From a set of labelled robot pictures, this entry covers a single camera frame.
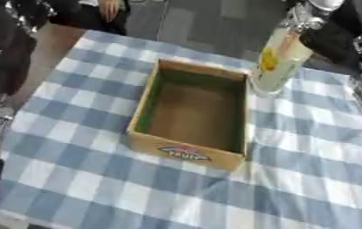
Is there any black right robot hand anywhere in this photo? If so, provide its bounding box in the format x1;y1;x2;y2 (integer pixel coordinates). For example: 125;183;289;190
279;0;362;72

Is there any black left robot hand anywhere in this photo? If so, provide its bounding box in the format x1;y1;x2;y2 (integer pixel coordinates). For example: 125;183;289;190
0;0;59;105

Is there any pale bottle with yellow label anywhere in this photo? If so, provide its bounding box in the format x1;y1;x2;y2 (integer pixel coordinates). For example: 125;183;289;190
249;26;316;97

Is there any tan cardboard box green inside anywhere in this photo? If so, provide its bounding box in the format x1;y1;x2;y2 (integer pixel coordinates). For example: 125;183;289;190
124;57;255;173

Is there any person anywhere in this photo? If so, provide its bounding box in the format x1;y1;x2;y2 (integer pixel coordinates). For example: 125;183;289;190
47;0;132;36

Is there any person's hand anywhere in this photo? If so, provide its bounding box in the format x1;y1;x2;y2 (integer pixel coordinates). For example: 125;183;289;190
97;0;123;23

